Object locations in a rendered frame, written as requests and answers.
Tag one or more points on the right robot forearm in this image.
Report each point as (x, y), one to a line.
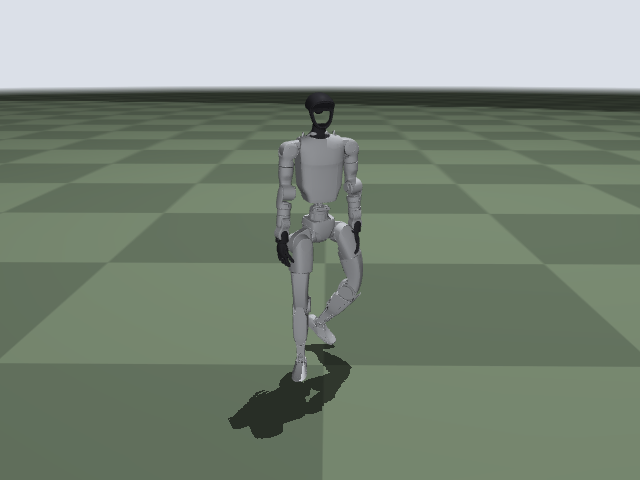
(283, 214)

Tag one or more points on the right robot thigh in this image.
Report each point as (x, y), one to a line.
(301, 246)

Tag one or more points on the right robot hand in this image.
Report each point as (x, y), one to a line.
(282, 249)

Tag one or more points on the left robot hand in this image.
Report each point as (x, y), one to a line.
(356, 230)

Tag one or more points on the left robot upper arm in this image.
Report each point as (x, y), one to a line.
(350, 165)

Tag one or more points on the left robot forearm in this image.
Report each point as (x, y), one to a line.
(354, 208)

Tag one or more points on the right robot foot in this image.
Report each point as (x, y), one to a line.
(299, 372)

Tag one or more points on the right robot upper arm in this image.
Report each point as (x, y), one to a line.
(287, 152)

